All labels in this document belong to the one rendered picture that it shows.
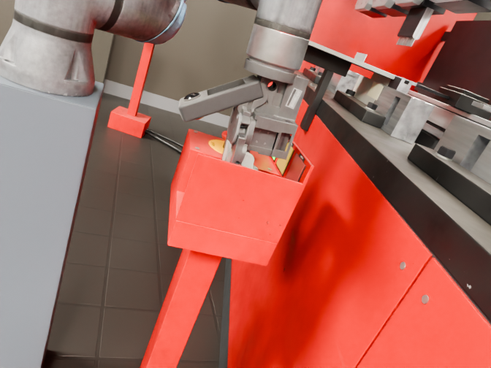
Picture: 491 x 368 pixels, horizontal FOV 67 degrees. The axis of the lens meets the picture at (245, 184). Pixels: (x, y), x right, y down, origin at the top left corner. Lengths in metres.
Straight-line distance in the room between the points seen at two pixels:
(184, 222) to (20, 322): 0.49
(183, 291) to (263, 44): 0.45
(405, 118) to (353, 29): 1.13
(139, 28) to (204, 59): 2.95
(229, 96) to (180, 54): 3.15
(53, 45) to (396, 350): 0.63
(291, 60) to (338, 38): 1.49
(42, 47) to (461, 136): 0.68
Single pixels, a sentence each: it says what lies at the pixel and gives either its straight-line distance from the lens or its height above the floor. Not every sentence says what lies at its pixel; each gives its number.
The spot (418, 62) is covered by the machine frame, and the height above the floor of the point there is 1.12.
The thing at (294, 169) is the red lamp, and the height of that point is 0.82.
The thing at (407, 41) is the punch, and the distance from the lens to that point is 1.14.
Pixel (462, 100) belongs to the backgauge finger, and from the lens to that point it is 1.17.
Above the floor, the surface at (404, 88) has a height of 0.98.
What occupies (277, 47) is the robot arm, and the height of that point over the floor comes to 0.97.
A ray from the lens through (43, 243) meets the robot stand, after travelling 0.79.
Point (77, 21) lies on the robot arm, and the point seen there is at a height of 0.89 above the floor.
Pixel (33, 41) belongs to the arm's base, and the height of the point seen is 0.84.
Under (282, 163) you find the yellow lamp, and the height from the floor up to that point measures 0.80.
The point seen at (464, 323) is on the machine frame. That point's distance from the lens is 0.41.
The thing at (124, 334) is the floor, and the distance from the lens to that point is 1.32.
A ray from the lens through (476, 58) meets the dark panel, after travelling 1.83.
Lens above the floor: 0.98
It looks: 22 degrees down
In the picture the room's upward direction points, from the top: 22 degrees clockwise
